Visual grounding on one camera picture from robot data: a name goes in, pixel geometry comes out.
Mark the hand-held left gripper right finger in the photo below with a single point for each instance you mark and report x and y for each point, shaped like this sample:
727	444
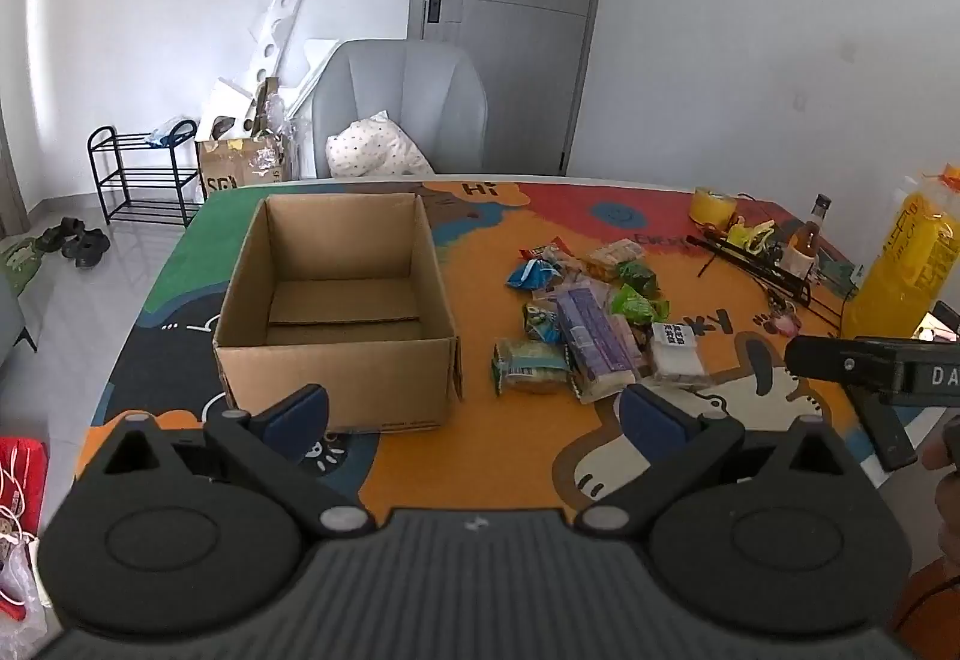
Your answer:
652	418

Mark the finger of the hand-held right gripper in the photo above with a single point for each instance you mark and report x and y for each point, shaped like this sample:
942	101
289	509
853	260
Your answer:
836	360
889	431

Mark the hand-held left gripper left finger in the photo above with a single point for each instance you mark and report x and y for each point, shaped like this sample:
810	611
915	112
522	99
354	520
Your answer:
296	418

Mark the white packet black label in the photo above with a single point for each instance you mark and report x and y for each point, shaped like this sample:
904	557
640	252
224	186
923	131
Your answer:
679	352

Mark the long purple snack packet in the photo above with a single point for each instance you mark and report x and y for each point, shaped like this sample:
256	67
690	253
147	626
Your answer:
600	349

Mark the green snack packet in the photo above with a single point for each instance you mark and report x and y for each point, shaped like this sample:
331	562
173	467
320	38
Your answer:
637	276
637	306

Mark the green edged bread packet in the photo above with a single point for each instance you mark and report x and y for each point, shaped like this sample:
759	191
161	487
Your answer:
529	367

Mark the small teal snack packet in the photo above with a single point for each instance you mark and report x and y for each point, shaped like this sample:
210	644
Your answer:
541	322

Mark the small purple snack packet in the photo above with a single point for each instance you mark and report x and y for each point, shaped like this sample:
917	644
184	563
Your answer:
549	292

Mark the blue snack packet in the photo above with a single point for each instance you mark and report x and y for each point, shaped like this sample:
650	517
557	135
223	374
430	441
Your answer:
531	274

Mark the red snack packet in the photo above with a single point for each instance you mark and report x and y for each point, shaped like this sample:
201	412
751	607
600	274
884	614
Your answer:
546	247

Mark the person's right hand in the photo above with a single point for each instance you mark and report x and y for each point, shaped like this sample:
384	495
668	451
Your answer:
946	446

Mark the large yellow juice bottle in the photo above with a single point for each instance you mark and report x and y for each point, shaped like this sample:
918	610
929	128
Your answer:
900	270

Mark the amber glass bottle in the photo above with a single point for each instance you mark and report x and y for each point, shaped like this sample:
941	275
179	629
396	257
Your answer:
804	244

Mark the yellow-green plastic bag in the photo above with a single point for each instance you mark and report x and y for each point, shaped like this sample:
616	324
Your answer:
750	234

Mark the yellow tape roll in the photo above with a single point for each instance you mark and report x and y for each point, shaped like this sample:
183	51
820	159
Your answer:
712	206

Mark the brown printed cardboard box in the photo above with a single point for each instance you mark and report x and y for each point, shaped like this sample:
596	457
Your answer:
232	169

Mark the dark slipper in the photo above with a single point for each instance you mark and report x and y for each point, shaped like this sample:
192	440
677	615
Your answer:
88	247
61	232

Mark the dotted white pillow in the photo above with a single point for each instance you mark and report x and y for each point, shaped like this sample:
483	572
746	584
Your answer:
375	150

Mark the red bag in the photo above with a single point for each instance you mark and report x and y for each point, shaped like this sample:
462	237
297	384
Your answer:
21	480

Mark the clear plastic wrap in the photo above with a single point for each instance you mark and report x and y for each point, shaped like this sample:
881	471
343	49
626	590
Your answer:
281	127

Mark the black shoe rack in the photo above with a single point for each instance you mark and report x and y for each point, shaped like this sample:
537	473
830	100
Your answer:
112	180

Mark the grey sofa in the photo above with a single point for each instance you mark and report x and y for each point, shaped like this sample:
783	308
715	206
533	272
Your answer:
11	315

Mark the blue plastic bag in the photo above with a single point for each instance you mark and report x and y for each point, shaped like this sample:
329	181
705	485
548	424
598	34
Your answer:
163	135

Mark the green floor mat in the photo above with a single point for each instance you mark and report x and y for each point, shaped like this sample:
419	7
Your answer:
19	262

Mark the white foam piece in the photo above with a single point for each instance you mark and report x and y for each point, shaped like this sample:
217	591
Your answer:
225	105
319	64

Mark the white plastic bag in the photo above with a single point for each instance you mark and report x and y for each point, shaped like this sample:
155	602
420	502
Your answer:
16	585

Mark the grey chair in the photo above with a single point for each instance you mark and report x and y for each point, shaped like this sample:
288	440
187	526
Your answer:
420	90

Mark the grey door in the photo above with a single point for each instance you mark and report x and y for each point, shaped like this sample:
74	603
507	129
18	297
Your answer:
517	30

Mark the grey doorway frame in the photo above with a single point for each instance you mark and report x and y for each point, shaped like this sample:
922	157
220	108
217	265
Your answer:
11	180

